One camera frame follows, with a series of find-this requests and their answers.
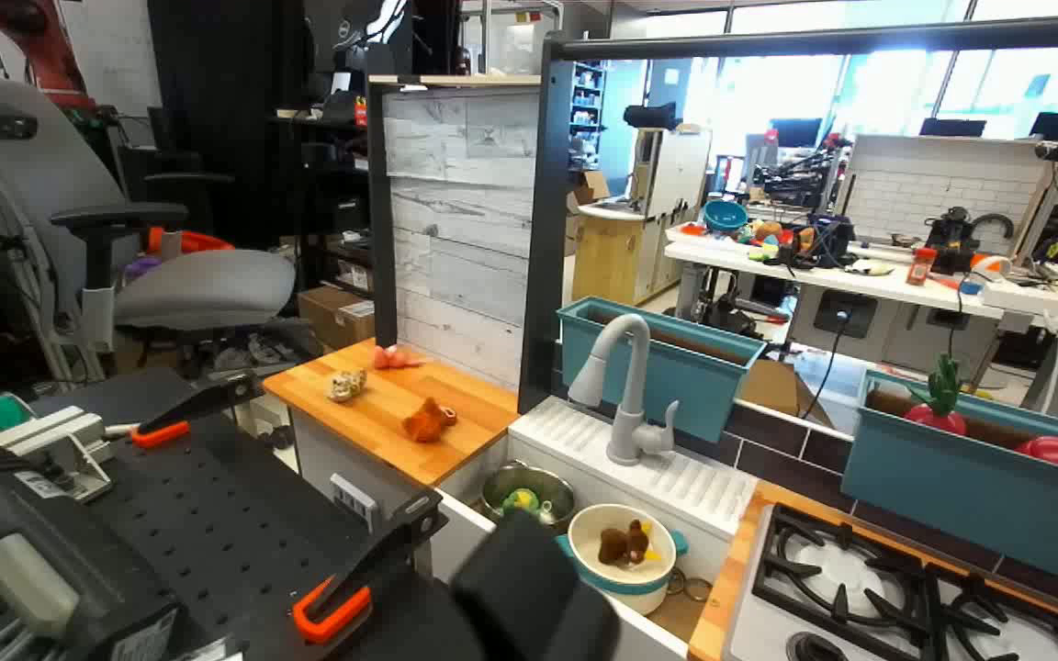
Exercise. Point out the red robot arm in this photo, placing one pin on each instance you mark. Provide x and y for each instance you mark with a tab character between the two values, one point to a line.
33	49

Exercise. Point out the wooden cutting board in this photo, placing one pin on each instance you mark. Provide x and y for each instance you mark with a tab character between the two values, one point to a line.
370	425

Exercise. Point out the yellow wooden cabinet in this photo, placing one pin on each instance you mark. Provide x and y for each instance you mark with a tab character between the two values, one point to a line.
607	260

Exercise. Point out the red toy radish with leaves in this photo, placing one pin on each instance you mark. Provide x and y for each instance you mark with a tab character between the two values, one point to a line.
937	398

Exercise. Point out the white workbench table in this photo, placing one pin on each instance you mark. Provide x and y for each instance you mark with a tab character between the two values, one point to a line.
871	287

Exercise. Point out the grey toy faucet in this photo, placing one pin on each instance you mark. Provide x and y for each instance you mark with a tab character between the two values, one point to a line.
627	392

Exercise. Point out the black camera on stand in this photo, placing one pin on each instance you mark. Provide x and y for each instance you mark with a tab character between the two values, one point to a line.
653	117

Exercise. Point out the small red toy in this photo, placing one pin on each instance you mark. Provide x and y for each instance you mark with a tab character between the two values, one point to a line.
396	359

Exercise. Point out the brown toy in pot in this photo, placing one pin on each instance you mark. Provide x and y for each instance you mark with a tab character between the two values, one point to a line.
621	541

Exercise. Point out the white cabinet base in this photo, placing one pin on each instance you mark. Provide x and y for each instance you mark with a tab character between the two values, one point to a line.
333	473

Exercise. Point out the grey and black power device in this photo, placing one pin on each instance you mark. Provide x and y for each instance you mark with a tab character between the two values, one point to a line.
37	572

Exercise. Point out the blue bowl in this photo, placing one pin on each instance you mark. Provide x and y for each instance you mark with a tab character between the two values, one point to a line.
727	216

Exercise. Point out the grey office chair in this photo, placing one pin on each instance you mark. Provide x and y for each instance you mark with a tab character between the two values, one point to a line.
100	234

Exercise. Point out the black perforated mounting board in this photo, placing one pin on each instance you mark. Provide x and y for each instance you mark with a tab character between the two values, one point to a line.
199	514

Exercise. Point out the green bowl with food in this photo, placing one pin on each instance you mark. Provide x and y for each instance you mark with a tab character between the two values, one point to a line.
528	496

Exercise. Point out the black stove grate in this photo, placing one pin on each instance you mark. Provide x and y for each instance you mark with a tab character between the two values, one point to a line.
909	589

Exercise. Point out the white toy sink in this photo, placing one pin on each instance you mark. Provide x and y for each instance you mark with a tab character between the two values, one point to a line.
663	473

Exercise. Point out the small cream toy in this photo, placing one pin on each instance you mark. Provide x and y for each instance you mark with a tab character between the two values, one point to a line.
348	384

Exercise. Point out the cardboard box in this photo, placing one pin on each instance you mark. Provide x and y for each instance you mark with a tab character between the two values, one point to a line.
336	314

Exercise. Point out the white brick backsplash panel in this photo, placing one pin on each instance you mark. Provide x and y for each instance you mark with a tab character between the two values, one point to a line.
945	184

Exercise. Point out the orange-brown toy bear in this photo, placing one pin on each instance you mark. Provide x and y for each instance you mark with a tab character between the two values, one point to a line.
427	419

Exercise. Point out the whitewashed wood panel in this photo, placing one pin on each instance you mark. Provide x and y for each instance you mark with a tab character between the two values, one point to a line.
461	234

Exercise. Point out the black computer monitor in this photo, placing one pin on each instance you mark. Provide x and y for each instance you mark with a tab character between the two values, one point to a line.
794	130

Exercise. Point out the cream pot with teal rim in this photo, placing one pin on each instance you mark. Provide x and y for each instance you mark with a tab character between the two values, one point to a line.
621	573

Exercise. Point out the teal planter box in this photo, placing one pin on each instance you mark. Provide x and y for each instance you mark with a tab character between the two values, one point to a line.
970	483
663	371

